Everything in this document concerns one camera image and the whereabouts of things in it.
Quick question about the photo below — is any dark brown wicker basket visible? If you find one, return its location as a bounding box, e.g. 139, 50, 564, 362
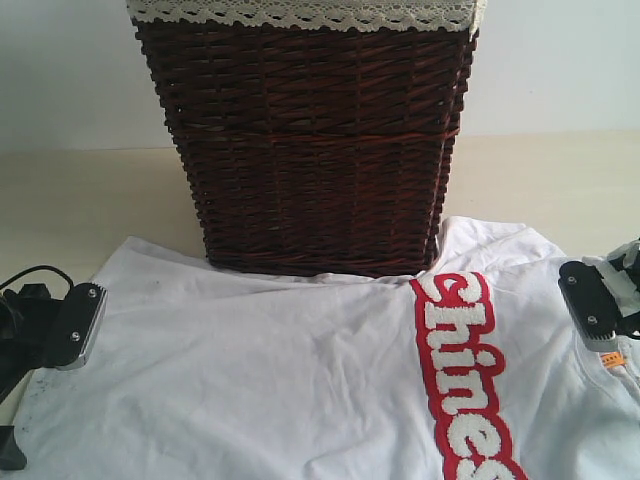
134, 20, 476, 277

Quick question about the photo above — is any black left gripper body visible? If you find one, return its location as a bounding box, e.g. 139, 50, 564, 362
1, 287, 50, 400

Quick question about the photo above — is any white t-shirt with red lettering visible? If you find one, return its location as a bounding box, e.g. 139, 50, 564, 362
16, 217, 639, 479

